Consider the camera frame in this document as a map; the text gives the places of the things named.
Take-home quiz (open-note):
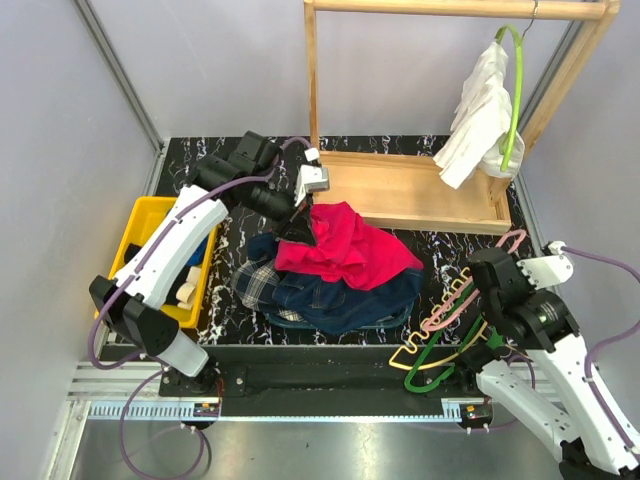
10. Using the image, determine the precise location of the cream wavy skirt hanger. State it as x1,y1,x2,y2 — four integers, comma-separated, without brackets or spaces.
388,267,531,372

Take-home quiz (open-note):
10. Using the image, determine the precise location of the pink red t-shirt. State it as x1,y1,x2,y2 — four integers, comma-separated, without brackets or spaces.
275,202,424,291

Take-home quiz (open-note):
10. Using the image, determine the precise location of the white shirt hanger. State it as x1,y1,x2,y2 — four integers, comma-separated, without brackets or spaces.
420,229,527,333

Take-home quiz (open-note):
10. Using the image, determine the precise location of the navy plaid skirt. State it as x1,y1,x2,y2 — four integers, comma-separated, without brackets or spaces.
231,257,304,327

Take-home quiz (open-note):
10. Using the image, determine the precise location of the blue denim garment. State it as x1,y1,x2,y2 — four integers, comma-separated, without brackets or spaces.
248,233,424,335

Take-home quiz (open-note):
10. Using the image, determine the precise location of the lime green hanger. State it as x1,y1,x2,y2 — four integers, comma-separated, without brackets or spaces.
494,0,539,173

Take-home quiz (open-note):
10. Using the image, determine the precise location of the white garment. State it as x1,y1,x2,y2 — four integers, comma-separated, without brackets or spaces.
434,42,525,189

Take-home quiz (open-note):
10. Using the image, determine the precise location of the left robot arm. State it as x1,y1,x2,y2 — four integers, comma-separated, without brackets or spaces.
89,131,329,396

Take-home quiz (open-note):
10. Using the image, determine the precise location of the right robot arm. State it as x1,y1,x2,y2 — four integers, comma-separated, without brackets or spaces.
453,242,639,479

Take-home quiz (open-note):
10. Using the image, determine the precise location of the clear blue plastic tub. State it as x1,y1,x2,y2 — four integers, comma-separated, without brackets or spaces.
264,303,414,330

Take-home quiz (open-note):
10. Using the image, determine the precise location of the blue folded cloth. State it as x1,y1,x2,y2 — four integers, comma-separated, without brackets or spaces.
186,236,209,267

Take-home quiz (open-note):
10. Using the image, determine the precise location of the wooden clothes rack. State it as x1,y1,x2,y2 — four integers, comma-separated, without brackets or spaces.
304,1,620,235

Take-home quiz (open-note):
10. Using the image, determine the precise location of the black folded cloth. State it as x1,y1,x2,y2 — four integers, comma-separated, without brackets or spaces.
124,243,191,306

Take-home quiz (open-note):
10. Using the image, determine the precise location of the yellow plastic bin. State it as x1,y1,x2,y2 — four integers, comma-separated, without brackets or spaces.
108,196,217,329

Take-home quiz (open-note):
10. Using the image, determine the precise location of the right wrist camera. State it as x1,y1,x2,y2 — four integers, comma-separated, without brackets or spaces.
516,241,574,290

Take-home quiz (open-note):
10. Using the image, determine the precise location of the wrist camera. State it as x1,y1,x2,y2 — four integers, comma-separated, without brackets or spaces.
294,147,330,207
516,241,574,290

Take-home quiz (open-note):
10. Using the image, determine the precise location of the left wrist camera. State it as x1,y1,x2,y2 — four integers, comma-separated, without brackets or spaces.
294,147,330,207

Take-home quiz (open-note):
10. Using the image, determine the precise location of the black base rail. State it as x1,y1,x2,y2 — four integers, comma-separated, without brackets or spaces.
159,345,486,421

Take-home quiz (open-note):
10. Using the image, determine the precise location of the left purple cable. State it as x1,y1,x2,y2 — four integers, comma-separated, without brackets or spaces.
87,137,311,480

